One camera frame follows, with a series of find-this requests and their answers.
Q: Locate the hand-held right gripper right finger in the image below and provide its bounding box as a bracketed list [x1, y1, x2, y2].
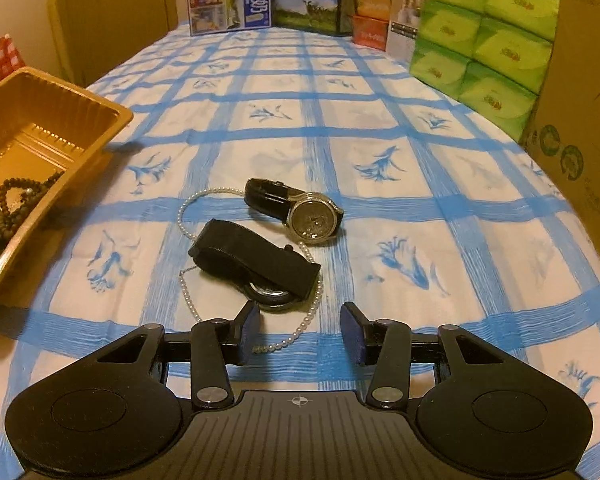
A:
[340, 301, 503, 409]

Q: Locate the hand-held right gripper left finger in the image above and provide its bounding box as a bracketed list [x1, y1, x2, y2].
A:
[96, 302, 262, 409]

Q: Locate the white pearl necklace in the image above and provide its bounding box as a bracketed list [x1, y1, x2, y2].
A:
[176, 187, 325, 354]

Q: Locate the black mesh band watch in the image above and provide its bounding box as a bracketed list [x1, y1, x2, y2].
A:
[189, 218, 322, 309]

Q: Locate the golden plastic tray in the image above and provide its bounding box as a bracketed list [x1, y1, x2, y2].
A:
[0, 66, 134, 320]

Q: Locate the dark bead necklace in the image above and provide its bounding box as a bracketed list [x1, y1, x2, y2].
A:
[0, 170, 66, 263]

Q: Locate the blue checked bed sheet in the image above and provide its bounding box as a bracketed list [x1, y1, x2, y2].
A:
[0, 22, 600, 480]

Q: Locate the white product box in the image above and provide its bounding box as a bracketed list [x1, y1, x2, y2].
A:
[385, 0, 428, 58]

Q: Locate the stack of green tissue packs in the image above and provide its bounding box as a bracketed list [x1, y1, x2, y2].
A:
[409, 0, 563, 143]

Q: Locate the green cow milk box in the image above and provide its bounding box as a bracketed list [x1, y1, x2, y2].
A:
[272, 0, 355, 37]

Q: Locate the orange instant noodle bowl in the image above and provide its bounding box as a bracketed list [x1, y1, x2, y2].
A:
[352, 0, 396, 21]

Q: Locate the blue milk carton box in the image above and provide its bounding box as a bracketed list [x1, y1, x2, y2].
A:
[186, 0, 272, 37]

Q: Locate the large printed cardboard box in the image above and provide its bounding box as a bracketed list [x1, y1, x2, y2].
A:
[522, 0, 600, 281]

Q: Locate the olive wooden door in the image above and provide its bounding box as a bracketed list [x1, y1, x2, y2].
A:
[55, 0, 180, 87]

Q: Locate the silver leather strap watch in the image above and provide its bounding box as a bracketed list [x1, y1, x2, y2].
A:
[244, 177, 343, 246]

